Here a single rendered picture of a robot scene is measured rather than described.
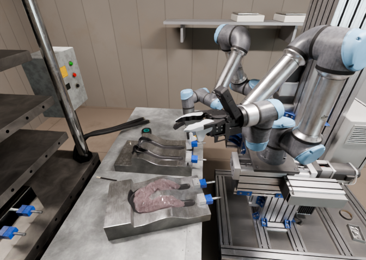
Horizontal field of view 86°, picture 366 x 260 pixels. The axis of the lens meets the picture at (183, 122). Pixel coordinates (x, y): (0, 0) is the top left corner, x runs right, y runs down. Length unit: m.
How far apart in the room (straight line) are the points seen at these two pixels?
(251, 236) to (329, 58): 1.40
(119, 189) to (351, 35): 1.13
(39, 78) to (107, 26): 2.16
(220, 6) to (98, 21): 1.80
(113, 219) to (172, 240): 0.29
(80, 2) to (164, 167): 2.91
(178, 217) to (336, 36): 0.94
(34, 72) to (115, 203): 0.92
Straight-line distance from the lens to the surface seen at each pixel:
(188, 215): 1.08
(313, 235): 2.03
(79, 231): 1.21
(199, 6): 3.19
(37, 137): 1.50
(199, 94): 1.23
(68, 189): 1.44
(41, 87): 1.53
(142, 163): 1.28
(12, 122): 1.18
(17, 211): 1.28
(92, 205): 1.28
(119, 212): 1.07
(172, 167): 1.26
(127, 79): 3.62
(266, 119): 0.70
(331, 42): 0.83
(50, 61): 1.27
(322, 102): 0.88
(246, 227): 1.86
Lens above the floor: 1.77
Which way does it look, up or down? 33 degrees down
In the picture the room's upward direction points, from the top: straight up
